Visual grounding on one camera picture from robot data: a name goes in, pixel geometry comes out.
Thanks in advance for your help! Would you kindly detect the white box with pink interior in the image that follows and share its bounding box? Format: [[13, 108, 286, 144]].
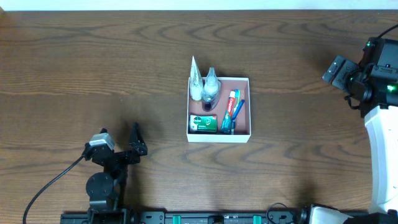
[[186, 77, 251, 143]]

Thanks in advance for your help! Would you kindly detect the white squeeze tube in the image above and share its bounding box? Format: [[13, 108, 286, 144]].
[[189, 57, 203, 101]]

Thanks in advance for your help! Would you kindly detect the blue disposable razor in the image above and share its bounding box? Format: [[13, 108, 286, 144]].
[[231, 100, 245, 135]]

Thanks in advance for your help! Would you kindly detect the black cable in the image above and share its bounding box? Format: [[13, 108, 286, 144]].
[[377, 23, 398, 39], [22, 155, 86, 224]]

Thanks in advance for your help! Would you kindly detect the right black cable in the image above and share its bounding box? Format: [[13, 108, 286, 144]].
[[377, 23, 398, 39]]

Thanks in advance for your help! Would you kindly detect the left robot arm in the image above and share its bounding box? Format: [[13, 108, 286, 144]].
[[83, 123, 148, 212]]

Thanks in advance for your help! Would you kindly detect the clear pump soap bottle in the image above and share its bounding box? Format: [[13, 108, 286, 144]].
[[201, 67, 221, 112]]

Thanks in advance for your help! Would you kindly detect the red and teal toothpaste tube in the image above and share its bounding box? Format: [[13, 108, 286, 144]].
[[220, 90, 236, 134]]

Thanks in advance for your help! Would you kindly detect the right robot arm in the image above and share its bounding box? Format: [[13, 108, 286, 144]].
[[301, 55, 397, 224]]

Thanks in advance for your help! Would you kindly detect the green soap bar package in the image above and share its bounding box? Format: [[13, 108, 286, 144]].
[[188, 114, 218, 133]]

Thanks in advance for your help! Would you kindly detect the left black cable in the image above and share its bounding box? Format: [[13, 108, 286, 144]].
[[22, 155, 86, 224]]

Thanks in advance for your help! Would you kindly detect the green and white toothbrush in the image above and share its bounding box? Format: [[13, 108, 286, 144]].
[[232, 89, 241, 116]]

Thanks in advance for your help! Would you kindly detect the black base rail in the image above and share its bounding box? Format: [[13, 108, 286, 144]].
[[60, 207, 364, 224]]

